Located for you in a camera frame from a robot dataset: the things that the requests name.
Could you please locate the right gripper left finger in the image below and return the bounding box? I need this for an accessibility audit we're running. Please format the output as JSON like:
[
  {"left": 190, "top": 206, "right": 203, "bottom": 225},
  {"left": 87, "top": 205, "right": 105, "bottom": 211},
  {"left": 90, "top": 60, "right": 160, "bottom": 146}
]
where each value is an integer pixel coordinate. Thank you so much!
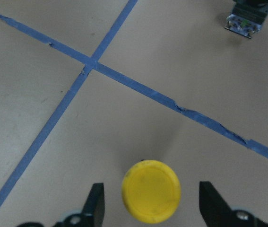
[{"left": 17, "top": 182, "right": 106, "bottom": 227}]

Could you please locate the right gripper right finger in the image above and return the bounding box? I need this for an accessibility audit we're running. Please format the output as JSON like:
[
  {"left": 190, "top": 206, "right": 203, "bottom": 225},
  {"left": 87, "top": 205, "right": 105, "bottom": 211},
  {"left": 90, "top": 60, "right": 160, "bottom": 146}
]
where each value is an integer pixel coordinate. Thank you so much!
[{"left": 199, "top": 181, "right": 268, "bottom": 227}]

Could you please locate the yellow push button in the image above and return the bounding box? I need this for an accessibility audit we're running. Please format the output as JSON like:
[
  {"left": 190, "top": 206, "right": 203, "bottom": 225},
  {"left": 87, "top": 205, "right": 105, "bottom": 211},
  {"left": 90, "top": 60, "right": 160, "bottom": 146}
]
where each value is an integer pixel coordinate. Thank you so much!
[{"left": 121, "top": 160, "right": 181, "bottom": 224}]

